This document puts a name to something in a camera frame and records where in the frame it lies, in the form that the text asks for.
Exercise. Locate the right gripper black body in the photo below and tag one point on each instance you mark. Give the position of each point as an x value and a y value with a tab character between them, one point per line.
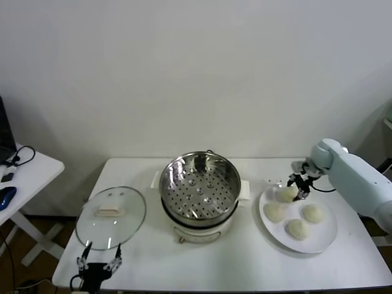
304	182

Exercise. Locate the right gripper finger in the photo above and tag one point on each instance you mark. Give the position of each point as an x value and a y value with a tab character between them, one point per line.
302	195
291	179

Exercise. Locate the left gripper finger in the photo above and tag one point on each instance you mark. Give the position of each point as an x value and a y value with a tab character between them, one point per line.
82	263
115	261

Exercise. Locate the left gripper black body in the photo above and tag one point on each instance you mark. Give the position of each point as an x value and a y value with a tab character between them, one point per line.
95	274

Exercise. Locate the white steamed baozi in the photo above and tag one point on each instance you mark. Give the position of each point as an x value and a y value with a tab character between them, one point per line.
275	212
286	195
297	229
313	213

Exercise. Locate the round glass pot lid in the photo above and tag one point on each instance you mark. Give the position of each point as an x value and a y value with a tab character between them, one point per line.
122	220

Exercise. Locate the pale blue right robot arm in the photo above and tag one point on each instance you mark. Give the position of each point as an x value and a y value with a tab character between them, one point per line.
352	174

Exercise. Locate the stainless steel steamer basket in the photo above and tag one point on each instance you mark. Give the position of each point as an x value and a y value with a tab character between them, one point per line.
183	177

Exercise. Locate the white round plate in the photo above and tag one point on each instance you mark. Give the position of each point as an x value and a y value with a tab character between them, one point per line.
321	235
255	214

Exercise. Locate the blue computer mouse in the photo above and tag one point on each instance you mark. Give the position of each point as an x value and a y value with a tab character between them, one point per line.
6	197

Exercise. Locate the white shelf board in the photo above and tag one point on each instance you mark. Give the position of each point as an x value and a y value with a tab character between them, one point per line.
387	124

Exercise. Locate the white side table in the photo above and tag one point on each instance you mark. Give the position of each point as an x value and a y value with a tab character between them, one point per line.
36	171

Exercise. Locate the small black device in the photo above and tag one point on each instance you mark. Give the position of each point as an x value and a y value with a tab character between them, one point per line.
7	177

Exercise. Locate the black laptop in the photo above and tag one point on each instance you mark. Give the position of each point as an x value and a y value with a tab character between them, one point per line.
6	131

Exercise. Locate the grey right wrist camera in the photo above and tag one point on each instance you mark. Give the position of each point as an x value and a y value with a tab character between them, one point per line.
297	167

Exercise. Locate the white furniture leg frame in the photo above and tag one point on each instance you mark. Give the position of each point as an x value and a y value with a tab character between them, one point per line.
386	242

